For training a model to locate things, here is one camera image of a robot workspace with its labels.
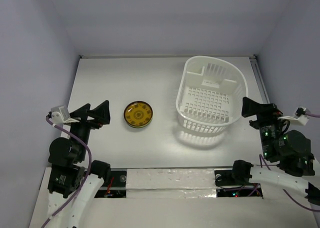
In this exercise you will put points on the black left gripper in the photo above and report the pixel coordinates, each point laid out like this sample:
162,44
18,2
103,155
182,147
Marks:
102,114

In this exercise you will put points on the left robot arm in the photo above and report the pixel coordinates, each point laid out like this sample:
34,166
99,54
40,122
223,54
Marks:
75,176

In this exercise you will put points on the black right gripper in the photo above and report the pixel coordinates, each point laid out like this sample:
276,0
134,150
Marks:
263,117

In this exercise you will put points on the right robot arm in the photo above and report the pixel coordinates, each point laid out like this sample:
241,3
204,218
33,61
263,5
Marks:
289,149

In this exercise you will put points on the white plastic dish rack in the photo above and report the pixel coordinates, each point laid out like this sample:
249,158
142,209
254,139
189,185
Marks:
210,95

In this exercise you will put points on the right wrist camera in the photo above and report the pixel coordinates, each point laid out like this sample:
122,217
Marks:
299,118

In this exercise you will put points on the silver foil covered bar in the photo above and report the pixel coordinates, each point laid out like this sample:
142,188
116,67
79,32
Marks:
170,183

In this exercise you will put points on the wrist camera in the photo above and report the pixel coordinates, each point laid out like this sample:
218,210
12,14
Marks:
299,118
60,115

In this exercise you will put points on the yellow brown-rimmed plate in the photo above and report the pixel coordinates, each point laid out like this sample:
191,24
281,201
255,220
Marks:
138,114

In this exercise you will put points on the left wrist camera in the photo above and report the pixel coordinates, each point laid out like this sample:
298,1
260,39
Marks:
60,115

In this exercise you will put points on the aluminium rail right edge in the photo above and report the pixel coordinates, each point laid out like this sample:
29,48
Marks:
259,80

